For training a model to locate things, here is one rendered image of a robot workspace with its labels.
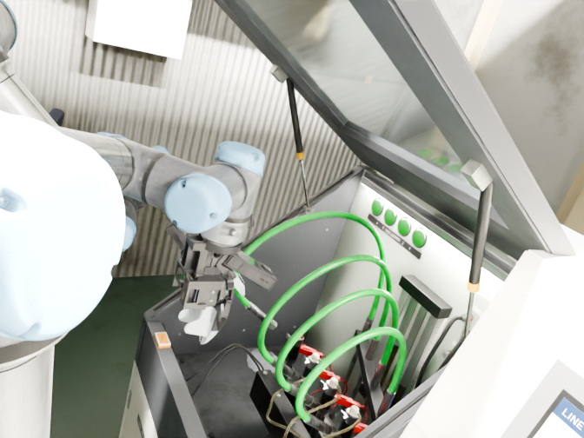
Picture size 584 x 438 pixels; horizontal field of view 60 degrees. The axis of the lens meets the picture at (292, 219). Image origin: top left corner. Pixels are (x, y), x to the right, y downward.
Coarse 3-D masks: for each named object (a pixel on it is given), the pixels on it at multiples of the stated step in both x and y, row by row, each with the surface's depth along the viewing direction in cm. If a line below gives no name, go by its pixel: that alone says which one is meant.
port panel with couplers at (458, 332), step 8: (480, 296) 108; (480, 304) 107; (488, 304) 106; (464, 312) 111; (472, 312) 109; (480, 312) 107; (464, 320) 108; (472, 320) 109; (456, 328) 112; (464, 328) 111; (456, 336) 112; (448, 344) 114; (448, 352) 112; (456, 352) 112; (440, 360) 116
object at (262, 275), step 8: (232, 256) 82; (240, 256) 83; (248, 256) 87; (224, 264) 82; (232, 264) 82; (240, 264) 83; (248, 264) 84; (256, 264) 87; (264, 264) 89; (240, 272) 84; (248, 272) 84; (256, 272) 85; (264, 272) 86; (272, 272) 89; (256, 280) 86; (264, 280) 86; (272, 280) 87; (264, 288) 87
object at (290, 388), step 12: (336, 300) 94; (348, 300) 94; (324, 312) 93; (396, 312) 103; (312, 324) 93; (396, 324) 104; (300, 336) 93; (288, 348) 93; (384, 360) 108; (276, 372) 95; (288, 384) 98; (372, 384) 111
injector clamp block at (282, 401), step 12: (264, 372) 123; (264, 384) 120; (276, 384) 121; (300, 384) 123; (252, 396) 125; (264, 396) 119; (276, 396) 117; (288, 396) 122; (264, 408) 119; (276, 408) 114; (288, 408) 114; (264, 420) 119; (276, 420) 114; (288, 420) 111; (300, 420) 112; (276, 432) 114; (300, 432) 109
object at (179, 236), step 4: (172, 224) 105; (168, 228) 105; (172, 228) 104; (176, 228) 104; (168, 232) 104; (172, 232) 104; (176, 232) 104; (180, 232) 104; (184, 232) 105; (172, 236) 106; (176, 236) 106; (180, 236) 105; (184, 236) 105; (176, 240) 106; (180, 240) 106; (184, 240) 105; (176, 244) 106; (180, 244) 106; (184, 244) 105; (180, 248) 107; (180, 252) 105
